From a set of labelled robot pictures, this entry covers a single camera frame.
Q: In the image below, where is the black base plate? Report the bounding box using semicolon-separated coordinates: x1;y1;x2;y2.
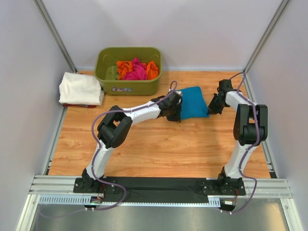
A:
73;177;116;193
197;178;246;196

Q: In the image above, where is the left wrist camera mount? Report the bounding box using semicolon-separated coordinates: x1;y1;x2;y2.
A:
168;89;183;97

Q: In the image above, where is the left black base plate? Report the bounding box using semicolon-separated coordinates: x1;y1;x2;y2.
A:
73;177;116;193

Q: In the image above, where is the folded white t shirt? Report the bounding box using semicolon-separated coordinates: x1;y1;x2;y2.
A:
59;71;105;106

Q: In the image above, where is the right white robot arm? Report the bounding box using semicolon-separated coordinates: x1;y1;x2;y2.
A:
207;79;268;194

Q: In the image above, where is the blue t shirt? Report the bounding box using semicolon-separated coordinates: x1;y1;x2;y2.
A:
180;86;209;120

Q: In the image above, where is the white slotted cable duct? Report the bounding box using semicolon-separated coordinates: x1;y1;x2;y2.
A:
38;195;237;208

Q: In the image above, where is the olive green plastic tub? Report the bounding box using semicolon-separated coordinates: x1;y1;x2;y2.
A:
94;47;162;95

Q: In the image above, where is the aluminium frame rail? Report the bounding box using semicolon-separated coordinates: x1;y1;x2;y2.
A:
29;175;293;199

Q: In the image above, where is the black cloth strip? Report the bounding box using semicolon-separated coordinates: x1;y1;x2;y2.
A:
104;177;209;203

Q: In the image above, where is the orange t shirt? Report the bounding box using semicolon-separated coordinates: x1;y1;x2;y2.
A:
116;61;159;80

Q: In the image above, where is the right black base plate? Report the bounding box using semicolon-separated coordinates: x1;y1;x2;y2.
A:
197;178;246;196

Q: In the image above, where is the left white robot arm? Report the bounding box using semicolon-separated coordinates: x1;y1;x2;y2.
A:
80;90;182;193

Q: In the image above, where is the pink t shirt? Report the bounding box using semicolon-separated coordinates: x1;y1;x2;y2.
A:
123;57;148;81

